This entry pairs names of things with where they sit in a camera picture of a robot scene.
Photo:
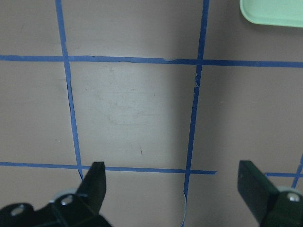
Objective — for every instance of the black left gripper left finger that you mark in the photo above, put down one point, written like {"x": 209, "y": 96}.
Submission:
{"x": 76, "y": 209}

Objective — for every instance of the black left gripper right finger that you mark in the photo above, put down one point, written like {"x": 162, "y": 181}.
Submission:
{"x": 271, "y": 206}

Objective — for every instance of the light green tray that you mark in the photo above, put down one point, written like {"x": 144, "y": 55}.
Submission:
{"x": 273, "y": 12}

